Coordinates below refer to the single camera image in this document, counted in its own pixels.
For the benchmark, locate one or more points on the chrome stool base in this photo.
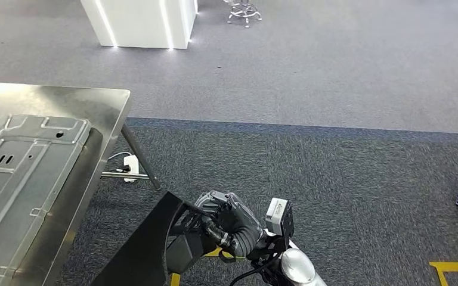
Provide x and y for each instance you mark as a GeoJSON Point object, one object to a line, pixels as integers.
{"type": "Point", "coordinates": [244, 12]}

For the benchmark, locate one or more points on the steel workbench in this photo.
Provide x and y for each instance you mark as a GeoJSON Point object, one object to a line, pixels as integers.
{"type": "Point", "coordinates": [102, 106]}

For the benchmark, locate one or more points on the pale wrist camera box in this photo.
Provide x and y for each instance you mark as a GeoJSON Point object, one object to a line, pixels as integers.
{"type": "Point", "coordinates": [276, 215]}

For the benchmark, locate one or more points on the white power strip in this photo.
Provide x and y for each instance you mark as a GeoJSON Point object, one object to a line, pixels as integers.
{"type": "Point", "coordinates": [133, 162]}

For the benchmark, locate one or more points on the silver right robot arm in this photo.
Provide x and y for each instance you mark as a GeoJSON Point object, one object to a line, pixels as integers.
{"type": "Point", "coordinates": [298, 266]}

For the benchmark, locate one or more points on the stamped grey metal panel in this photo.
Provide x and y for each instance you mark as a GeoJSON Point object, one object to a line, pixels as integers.
{"type": "Point", "coordinates": [23, 177]}

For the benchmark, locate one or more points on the black plastic plate bracket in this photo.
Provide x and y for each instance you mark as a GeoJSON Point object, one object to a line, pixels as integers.
{"type": "Point", "coordinates": [142, 252]}

